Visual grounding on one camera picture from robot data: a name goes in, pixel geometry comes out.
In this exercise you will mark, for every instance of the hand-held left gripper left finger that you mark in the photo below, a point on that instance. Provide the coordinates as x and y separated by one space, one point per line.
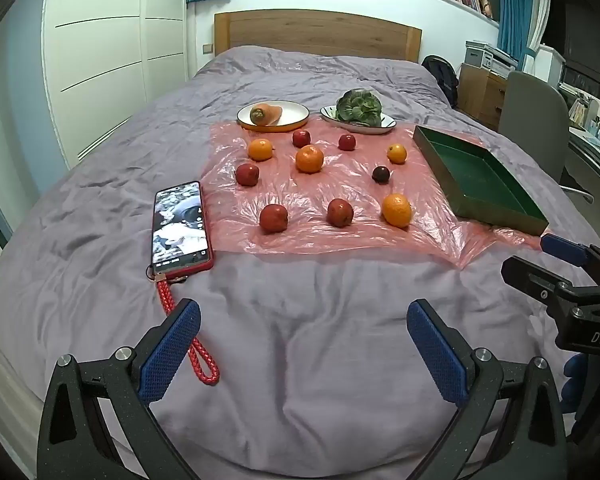
170 355

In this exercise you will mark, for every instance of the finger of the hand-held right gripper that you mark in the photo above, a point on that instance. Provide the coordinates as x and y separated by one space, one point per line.
562 250
530 277

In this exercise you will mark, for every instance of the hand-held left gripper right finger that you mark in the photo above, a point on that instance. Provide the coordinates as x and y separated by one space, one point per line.
435 355

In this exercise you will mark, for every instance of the green rectangular tray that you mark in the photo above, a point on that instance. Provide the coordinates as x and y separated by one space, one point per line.
480 180

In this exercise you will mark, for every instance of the orange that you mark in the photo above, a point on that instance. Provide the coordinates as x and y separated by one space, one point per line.
396 153
260 150
309 158
397 210

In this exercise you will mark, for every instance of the red apple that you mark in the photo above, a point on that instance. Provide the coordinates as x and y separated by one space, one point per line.
273 218
247 174
347 142
301 138
340 212

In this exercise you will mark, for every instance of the dark purple plum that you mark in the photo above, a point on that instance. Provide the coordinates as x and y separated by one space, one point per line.
381 174

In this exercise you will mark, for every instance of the person's right hand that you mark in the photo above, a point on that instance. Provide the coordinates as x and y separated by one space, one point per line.
575 380

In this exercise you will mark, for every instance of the white desk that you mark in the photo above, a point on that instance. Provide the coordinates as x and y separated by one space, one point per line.
595 170

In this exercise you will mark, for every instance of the red-cased smartphone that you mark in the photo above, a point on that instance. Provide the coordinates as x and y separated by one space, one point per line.
180 230

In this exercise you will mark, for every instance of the grey office chair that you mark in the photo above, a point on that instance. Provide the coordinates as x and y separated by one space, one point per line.
530 115

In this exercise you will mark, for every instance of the wooden drawer cabinet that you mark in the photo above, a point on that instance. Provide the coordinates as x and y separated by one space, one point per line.
480 90

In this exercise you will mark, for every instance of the pink plastic sheet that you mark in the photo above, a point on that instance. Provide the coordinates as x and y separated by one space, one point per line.
320 191

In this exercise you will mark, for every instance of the grey printer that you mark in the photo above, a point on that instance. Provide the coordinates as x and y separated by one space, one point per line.
490 57

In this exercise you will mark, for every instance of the black backpack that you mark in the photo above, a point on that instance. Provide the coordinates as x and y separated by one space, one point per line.
442 77

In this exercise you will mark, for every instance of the white patterned plate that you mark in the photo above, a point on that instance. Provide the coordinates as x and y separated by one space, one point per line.
387 123

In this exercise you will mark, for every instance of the long blue curtain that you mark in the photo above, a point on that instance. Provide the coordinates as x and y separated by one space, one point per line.
512 20

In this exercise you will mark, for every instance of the green bok choy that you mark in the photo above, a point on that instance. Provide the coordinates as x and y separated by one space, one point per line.
357 106

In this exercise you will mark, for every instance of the carrot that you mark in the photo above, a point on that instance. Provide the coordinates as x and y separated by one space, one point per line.
267 114

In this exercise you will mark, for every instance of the orange-rimmed white plate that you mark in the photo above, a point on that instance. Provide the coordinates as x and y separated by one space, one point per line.
292 112

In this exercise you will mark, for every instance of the white wardrobe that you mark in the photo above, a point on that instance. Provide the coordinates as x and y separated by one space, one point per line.
115 60

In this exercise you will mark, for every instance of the wooden headboard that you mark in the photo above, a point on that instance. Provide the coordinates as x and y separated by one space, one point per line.
320 35

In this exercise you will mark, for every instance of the wall socket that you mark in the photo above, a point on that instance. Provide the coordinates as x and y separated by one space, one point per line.
207 48

